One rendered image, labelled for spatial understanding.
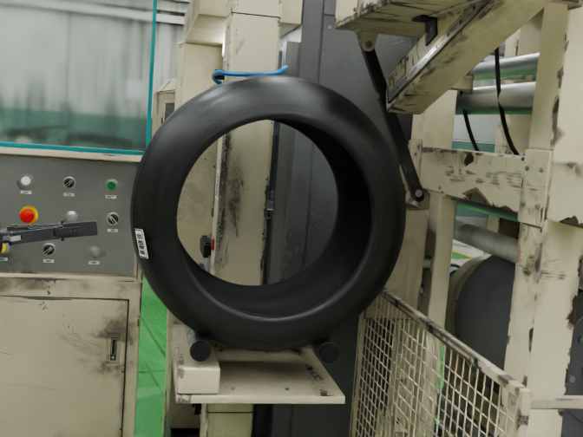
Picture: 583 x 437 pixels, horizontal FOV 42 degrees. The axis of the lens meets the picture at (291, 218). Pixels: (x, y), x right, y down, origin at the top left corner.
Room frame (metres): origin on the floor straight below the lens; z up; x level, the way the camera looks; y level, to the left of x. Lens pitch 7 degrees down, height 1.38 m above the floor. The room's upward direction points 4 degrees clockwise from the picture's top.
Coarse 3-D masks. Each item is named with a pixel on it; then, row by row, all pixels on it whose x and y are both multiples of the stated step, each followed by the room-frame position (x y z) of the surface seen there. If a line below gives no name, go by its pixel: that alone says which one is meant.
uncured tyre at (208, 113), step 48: (240, 96) 1.54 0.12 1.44; (288, 96) 1.55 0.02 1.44; (336, 96) 1.60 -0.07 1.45; (192, 144) 1.51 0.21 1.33; (336, 144) 1.86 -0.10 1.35; (384, 144) 1.62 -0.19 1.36; (144, 192) 1.52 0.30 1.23; (384, 192) 1.59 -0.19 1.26; (336, 240) 1.87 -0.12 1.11; (384, 240) 1.59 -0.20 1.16; (192, 288) 1.51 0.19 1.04; (240, 288) 1.82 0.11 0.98; (288, 288) 1.84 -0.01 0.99; (336, 288) 1.82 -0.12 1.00; (240, 336) 1.54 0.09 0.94; (288, 336) 1.56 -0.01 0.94
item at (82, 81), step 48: (0, 0) 2.14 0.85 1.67; (48, 0) 2.16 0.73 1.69; (96, 0) 2.19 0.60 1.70; (144, 0) 2.22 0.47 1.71; (0, 48) 2.14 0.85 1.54; (48, 48) 2.16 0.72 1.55; (96, 48) 2.19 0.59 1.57; (144, 48) 2.22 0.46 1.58; (0, 96) 2.14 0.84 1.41; (48, 96) 2.17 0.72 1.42; (96, 96) 2.19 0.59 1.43; (144, 96) 2.22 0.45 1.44; (0, 144) 2.13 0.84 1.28; (48, 144) 2.17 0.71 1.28; (96, 144) 2.19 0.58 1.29; (144, 144) 2.22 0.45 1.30
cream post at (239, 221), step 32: (256, 0) 1.93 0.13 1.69; (224, 32) 2.03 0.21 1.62; (256, 32) 1.93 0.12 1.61; (256, 64) 1.93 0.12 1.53; (256, 128) 1.93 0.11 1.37; (224, 160) 1.92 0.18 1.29; (256, 160) 1.93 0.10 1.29; (224, 192) 1.92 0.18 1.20; (256, 192) 1.93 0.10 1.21; (224, 224) 1.92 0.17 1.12; (256, 224) 1.94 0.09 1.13; (224, 256) 1.92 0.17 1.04; (256, 256) 1.94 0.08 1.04; (224, 416) 1.93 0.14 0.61
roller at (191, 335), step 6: (186, 330) 1.69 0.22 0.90; (192, 330) 1.63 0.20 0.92; (192, 336) 1.59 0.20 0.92; (198, 336) 1.58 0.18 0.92; (204, 336) 1.59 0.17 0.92; (192, 342) 1.55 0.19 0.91; (198, 342) 1.54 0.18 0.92; (204, 342) 1.55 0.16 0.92; (192, 348) 1.54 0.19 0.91; (198, 348) 1.54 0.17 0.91; (204, 348) 1.54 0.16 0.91; (210, 348) 1.55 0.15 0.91; (192, 354) 1.54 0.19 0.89; (198, 354) 1.54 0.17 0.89; (204, 354) 1.54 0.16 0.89; (210, 354) 1.55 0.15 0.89; (198, 360) 1.54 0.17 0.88; (204, 360) 1.55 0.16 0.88
